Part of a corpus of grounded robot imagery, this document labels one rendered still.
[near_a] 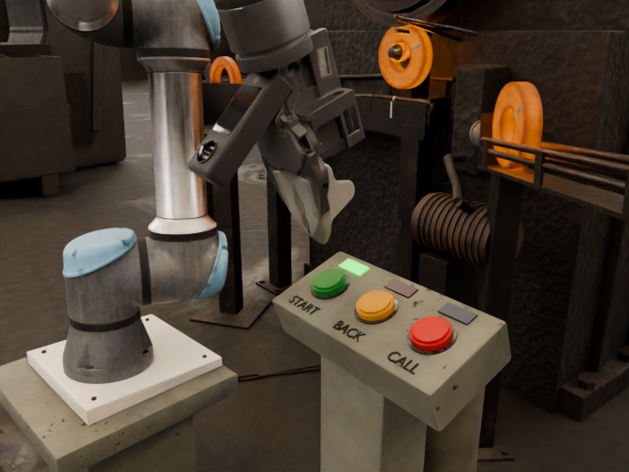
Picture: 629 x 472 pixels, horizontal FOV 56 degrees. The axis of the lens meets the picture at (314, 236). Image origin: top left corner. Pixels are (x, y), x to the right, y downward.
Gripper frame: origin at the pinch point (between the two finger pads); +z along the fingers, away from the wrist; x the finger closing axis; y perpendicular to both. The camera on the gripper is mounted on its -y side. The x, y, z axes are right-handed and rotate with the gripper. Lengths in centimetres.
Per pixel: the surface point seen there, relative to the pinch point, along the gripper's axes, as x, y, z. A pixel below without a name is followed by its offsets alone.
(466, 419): -9.3, 7.3, 29.8
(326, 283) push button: -0.5, -0.8, 5.7
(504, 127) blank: 19, 58, 17
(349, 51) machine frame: 89, 83, 14
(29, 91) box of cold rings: 297, 36, 22
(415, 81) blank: 55, 73, 17
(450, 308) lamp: -14.1, 3.8, 6.7
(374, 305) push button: -8.1, -0.6, 5.7
